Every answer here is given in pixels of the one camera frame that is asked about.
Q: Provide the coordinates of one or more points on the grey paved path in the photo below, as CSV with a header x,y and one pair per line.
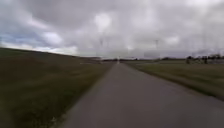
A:
x,y
130,100

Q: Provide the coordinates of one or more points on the grass field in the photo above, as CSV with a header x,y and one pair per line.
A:
x,y
36,86
190,73

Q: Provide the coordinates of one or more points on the row of distant trees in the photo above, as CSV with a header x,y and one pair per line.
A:
x,y
205,59

